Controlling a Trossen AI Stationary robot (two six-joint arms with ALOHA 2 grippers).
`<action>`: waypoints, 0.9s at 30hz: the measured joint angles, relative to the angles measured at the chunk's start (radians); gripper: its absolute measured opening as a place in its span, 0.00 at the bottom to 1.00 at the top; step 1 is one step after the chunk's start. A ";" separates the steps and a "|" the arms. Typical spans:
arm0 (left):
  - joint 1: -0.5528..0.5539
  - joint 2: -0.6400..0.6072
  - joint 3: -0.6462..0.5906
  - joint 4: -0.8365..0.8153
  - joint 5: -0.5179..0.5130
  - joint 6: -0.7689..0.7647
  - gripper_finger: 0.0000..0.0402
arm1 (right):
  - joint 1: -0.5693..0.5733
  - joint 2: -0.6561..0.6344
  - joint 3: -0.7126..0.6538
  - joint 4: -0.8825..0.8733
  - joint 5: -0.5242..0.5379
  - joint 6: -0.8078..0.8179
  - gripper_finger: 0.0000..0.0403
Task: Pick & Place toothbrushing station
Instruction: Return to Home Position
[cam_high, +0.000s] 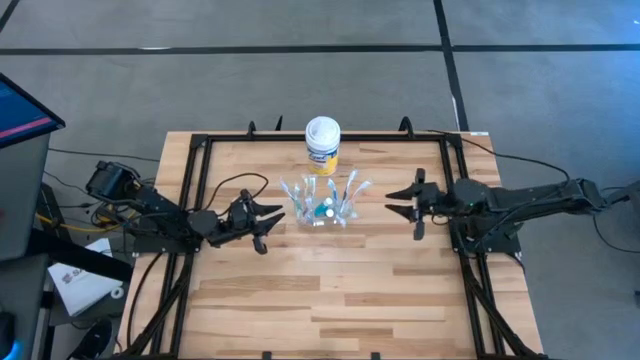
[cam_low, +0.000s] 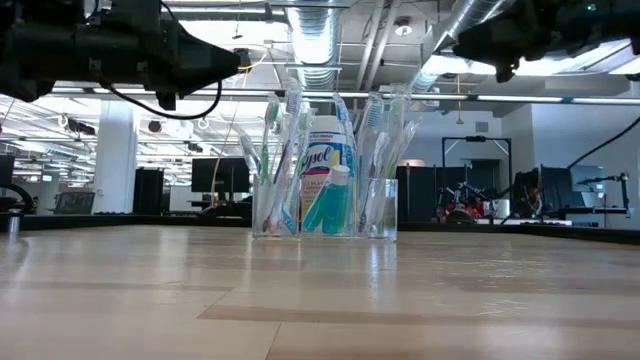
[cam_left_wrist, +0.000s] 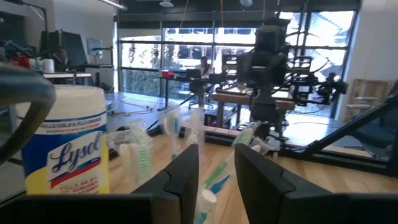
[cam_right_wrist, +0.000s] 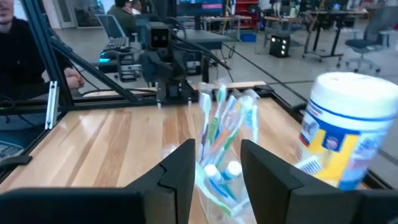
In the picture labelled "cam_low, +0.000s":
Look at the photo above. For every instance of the grey desk monitor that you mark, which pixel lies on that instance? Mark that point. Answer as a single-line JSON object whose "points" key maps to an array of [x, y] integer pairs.
{"points": [[586, 177]]}

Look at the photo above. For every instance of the orange green toothbrush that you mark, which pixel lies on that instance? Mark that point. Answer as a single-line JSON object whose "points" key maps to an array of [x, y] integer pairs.
{"points": [[410, 132]]}

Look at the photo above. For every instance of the Lysol wipes canister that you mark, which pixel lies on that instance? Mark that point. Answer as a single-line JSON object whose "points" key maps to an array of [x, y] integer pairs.
{"points": [[325, 150]]}

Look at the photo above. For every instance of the green white toothbrush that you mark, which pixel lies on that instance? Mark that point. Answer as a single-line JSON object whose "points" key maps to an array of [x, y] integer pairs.
{"points": [[248, 150], [397, 107], [272, 114]]}

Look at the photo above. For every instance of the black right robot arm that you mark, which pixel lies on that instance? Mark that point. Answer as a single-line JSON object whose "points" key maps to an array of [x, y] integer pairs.
{"points": [[590, 25]]}

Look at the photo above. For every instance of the black partition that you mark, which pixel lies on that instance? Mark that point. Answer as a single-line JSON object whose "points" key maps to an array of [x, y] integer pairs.
{"points": [[417, 192]]}

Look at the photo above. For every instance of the black desk monitor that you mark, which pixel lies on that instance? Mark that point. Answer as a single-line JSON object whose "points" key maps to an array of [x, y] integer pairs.
{"points": [[220, 175]]}

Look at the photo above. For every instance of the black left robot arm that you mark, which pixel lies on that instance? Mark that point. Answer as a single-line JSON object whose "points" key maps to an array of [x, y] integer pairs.
{"points": [[50, 45]]}

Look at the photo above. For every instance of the black metal stand frame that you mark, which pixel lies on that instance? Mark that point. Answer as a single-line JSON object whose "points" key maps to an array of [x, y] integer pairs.
{"points": [[475, 138]]}

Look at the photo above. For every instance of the long ceiling light strip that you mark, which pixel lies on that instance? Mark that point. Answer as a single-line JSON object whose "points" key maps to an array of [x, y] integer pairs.
{"points": [[400, 96]]}

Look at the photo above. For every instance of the black cabinet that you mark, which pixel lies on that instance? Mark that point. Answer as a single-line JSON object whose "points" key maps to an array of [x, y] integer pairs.
{"points": [[148, 192]]}

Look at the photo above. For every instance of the red black device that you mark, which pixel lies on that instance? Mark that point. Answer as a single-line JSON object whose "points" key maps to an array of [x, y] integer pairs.
{"points": [[465, 207]]}

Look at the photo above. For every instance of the white cup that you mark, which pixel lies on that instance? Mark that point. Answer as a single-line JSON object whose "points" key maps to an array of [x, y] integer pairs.
{"points": [[502, 207]]}

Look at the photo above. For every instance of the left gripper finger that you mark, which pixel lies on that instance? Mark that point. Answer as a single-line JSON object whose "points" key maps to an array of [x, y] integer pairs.
{"points": [[220, 52], [217, 72]]}

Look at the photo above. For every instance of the silver ceiling duct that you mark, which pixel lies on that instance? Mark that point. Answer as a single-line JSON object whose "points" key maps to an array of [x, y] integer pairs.
{"points": [[450, 25], [315, 45]]}

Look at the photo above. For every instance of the white pillar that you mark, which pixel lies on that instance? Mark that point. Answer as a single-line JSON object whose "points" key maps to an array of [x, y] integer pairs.
{"points": [[115, 160]]}

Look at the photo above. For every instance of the orange white toothbrush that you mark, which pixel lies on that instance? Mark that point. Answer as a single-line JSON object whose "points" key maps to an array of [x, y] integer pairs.
{"points": [[272, 226]]}

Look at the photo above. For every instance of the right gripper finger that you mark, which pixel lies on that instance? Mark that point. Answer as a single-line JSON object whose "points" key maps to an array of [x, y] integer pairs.
{"points": [[472, 52], [472, 36]]}

